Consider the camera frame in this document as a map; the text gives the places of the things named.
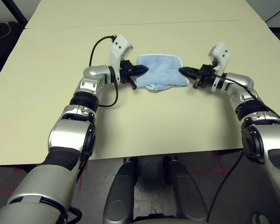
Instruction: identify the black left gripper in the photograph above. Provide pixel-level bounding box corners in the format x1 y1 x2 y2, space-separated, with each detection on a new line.
118 60 149 91

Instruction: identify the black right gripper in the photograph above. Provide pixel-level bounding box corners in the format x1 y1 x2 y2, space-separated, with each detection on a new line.
178 64 219 90

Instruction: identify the light blue terry towel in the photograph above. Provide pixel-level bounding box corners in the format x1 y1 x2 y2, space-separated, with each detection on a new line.
135 54 190 93

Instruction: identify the black tripod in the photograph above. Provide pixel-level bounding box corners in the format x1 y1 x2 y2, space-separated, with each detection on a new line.
265 7 280 23

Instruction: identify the grey robot right leg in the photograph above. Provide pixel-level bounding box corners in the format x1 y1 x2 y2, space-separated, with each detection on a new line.
163 155 210 224

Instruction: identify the grey robot leg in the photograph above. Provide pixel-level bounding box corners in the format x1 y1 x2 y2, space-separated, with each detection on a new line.
104 157 138 224
163 155 210 224

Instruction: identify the grey robot left leg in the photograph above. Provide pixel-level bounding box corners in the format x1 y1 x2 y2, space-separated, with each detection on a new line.
104 157 138 224

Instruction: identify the black-framed side table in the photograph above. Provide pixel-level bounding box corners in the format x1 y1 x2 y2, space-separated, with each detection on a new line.
4 0 28 24

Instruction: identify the person's sneaker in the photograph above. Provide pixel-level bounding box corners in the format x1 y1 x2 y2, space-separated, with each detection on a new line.
251 211 269 224

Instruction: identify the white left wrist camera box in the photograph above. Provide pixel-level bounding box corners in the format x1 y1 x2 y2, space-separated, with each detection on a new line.
109 34 133 82

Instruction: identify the white floor cable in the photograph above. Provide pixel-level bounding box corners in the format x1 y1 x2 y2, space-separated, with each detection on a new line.
0 21 11 42

